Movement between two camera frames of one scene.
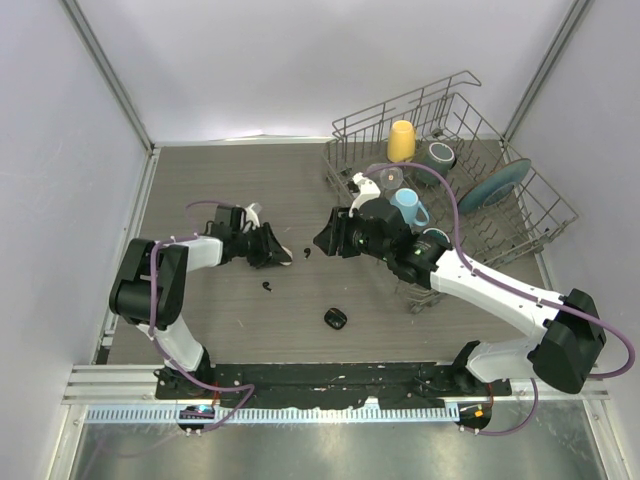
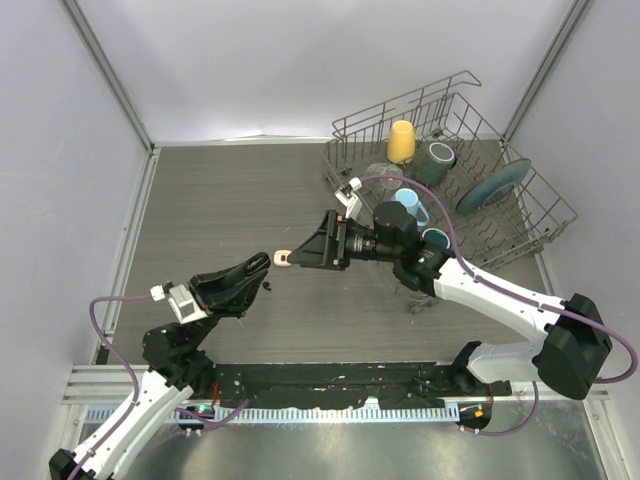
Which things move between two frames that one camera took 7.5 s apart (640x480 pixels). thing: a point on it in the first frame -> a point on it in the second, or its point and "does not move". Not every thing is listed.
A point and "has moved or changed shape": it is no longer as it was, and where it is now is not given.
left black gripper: (269, 251) -> (242, 295)
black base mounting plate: (318, 385) does not move
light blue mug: (414, 211) does not move
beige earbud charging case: (284, 263) does not move
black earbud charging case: (335, 318) has moved or changed shape
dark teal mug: (436, 232) does not move
